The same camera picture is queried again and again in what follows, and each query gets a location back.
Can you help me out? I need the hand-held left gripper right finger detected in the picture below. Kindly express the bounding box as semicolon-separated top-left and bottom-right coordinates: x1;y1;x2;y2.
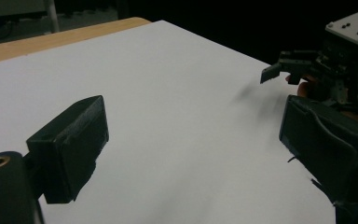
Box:
278;94;358;203

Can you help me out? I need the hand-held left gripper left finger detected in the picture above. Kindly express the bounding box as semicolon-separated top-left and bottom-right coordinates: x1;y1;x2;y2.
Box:
26;94;110;205

